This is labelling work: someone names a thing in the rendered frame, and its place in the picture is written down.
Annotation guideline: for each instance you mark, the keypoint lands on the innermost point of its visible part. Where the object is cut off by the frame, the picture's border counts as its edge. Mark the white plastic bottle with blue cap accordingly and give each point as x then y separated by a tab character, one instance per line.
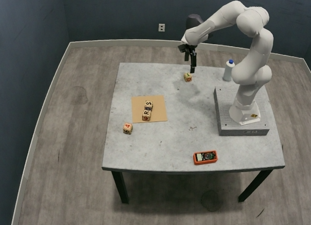
228	69

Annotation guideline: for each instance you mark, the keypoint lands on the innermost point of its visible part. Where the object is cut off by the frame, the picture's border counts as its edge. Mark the tan square mat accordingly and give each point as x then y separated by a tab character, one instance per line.
158	112

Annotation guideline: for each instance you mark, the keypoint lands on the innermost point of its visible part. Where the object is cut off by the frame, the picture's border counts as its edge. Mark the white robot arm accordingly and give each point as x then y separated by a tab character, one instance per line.
252	72

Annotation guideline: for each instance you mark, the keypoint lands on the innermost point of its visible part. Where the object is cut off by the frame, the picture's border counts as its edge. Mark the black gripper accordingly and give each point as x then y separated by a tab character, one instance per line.
191	52

